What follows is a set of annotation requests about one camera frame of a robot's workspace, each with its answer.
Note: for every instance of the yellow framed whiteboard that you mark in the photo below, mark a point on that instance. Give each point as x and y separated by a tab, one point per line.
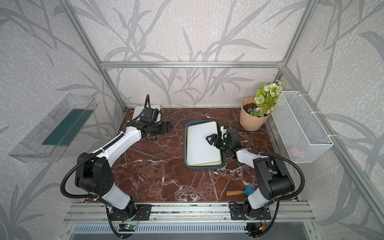
139	109
199	153

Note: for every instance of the aluminium front rail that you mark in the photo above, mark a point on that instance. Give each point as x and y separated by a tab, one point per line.
178	212

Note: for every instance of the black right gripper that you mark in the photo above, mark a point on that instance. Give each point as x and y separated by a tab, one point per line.
216	141

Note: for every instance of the dark teal storage tray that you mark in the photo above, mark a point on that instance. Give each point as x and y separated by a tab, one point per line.
190	123

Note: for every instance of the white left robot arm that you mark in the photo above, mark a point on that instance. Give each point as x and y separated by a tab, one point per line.
93	171

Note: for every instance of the white wire mesh basket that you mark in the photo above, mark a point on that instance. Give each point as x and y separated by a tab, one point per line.
299	127

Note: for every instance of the green circuit board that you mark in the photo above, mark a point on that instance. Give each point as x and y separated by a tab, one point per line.
126	227

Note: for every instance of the clear plastic wall shelf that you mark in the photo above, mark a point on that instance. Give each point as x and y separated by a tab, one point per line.
47	142

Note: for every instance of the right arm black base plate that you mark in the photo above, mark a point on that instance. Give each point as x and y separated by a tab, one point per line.
243	211

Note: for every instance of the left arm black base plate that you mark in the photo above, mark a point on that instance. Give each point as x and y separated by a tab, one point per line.
140	212

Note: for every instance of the right circuit board with wires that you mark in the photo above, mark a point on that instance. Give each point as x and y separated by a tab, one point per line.
254	230

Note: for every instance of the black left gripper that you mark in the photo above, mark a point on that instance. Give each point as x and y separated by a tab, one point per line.
164	128

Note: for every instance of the beige flower pot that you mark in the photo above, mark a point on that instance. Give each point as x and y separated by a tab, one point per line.
249	122

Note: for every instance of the pink object in basket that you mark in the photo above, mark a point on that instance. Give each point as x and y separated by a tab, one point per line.
296	153

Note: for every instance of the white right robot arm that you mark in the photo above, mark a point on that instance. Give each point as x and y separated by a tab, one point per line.
278	178

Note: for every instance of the green white artificial flowers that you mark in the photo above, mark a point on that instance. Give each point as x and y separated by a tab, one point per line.
265	99

